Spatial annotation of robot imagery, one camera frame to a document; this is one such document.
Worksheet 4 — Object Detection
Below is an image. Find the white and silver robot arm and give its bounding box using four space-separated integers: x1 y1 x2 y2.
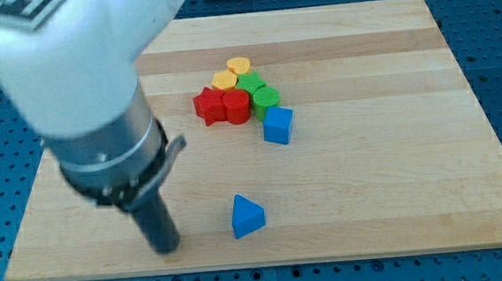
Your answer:
0 0 186 205

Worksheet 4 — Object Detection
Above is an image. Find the red star block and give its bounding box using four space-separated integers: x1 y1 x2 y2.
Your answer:
193 87 226 125

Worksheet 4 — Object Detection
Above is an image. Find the green star block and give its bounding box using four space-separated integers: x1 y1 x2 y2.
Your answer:
236 72 267 96

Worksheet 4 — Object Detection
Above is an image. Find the blue triangle block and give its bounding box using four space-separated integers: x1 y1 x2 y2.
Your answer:
231 194 267 239

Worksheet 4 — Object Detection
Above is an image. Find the blue cube block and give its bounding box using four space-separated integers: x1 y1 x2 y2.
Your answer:
262 107 293 145

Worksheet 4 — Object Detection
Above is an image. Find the red cylinder block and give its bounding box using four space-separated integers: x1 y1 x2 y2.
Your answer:
223 89 251 125

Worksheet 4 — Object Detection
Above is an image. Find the green cylinder block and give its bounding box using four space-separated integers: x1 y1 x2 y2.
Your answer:
252 87 280 122

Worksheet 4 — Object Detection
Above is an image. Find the yellow hexagon block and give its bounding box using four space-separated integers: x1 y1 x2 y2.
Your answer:
211 71 238 91

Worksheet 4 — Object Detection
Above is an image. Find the yellow heart block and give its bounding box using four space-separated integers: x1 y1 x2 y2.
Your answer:
226 57 251 75

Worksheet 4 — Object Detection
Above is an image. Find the wooden board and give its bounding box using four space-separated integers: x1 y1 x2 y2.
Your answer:
5 0 502 281

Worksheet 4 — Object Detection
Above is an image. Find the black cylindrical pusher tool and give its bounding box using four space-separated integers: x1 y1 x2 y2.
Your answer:
129 190 180 254

